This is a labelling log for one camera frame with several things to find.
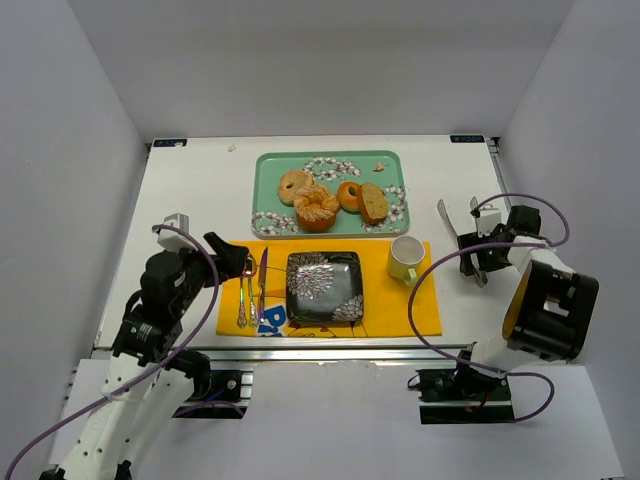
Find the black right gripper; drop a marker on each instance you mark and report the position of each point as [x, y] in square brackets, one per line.
[468, 248]

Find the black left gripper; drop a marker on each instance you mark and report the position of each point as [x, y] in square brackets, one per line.
[220, 255]

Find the brown bread loaf slice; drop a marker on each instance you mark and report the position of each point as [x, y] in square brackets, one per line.
[372, 203]

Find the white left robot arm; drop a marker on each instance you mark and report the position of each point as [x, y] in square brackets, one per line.
[151, 373]

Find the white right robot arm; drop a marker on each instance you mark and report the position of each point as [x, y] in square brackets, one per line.
[549, 315]

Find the iridescent spoon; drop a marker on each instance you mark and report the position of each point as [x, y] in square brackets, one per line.
[250, 272]

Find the iridescent knife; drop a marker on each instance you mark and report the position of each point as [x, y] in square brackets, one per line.
[263, 266]

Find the iridescent fork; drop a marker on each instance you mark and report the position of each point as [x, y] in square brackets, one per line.
[242, 319]

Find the pale yellow mug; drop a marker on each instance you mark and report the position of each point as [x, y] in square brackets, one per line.
[406, 254]

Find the plain pale bagel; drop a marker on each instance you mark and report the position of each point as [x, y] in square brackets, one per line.
[291, 182]

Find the black floral square plate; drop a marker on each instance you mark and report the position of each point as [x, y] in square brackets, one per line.
[324, 287]

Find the left blue table label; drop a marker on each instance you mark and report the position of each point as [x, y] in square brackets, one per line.
[170, 143]

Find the blue table label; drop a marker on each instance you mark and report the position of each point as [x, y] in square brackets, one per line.
[466, 138]
[170, 143]

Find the right blue table label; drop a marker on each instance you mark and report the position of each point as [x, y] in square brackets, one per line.
[466, 138]

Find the small glazed orange donut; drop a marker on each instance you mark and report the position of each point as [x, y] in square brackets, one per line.
[347, 195]

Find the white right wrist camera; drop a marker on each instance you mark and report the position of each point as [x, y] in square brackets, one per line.
[486, 217]

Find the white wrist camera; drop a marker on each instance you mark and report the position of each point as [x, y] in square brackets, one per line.
[486, 217]
[170, 237]

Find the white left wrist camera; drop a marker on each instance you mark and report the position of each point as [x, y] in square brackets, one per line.
[170, 237]

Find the sugared twisted ring bread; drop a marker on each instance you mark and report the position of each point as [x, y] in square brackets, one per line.
[316, 208]

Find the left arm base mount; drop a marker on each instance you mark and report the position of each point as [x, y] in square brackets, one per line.
[217, 393]

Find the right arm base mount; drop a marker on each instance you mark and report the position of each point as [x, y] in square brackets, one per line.
[460, 400]

